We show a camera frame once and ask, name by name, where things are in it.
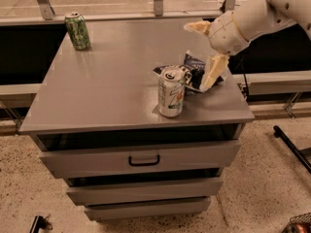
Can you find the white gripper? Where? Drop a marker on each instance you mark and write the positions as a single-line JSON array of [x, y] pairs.
[[225, 33]]

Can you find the blue chip bag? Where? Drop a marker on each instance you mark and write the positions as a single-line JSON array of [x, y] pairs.
[[194, 70]]

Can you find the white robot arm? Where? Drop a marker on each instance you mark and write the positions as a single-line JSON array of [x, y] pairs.
[[259, 17]]

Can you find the white 7up can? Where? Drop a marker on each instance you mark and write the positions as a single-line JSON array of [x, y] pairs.
[[171, 90]]

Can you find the green soda can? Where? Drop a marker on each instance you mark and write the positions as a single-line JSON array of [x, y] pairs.
[[77, 31]]

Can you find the top grey drawer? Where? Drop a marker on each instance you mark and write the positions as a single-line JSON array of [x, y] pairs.
[[67, 164]]

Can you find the grey drawer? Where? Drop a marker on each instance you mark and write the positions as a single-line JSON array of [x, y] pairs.
[[67, 164], [143, 192], [149, 208]]

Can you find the black stand leg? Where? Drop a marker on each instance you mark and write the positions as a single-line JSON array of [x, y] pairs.
[[303, 156]]

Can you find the grey drawer cabinet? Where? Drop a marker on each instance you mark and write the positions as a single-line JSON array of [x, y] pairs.
[[106, 97]]

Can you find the middle grey drawer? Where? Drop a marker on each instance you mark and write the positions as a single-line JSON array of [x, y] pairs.
[[143, 192]]

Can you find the bottom grey drawer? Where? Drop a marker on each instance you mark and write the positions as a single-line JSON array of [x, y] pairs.
[[149, 208]]

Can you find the black floor object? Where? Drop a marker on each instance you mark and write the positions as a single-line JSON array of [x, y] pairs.
[[40, 223]]

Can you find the black drawer handle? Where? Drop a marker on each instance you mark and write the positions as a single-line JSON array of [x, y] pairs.
[[143, 162]]

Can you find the metal window rail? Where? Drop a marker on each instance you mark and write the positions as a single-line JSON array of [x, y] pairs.
[[19, 12]]

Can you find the wire basket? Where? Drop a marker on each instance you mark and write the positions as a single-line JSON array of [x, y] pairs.
[[299, 224]]

